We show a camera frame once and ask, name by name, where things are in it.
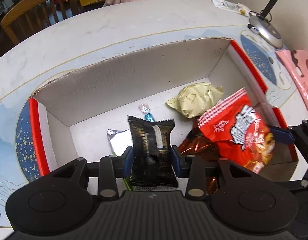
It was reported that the copper foil snack bag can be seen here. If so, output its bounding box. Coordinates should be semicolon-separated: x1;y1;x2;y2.
178;118;221;199

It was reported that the green silver snack packet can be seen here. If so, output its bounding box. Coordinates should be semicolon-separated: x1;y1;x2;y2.
107;129;133;194

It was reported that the black gold snack packet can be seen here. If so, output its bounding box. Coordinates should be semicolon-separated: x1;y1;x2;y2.
128;116;178;187

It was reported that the red lion chips bag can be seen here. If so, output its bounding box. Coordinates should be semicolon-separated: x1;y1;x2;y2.
198;88;275;174

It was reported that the cream yellow snack bag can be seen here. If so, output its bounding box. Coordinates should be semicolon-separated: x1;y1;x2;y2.
166;82;224;119

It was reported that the blue candy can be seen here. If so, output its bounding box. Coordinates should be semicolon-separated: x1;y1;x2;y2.
138;103;155;122

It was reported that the red cardboard box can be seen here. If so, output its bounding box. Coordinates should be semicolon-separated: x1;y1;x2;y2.
30;37;287;174

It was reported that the pink patterned bag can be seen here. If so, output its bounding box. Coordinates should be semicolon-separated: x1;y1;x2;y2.
275;49;308;111

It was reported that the silver desk lamp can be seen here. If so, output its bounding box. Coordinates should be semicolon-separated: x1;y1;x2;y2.
247;0;308;50

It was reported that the white snack wrapper by lamp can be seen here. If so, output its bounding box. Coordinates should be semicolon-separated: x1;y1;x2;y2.
212;0;250;17

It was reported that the wooden dining chair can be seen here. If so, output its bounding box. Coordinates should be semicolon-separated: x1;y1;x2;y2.
0;0;82;45

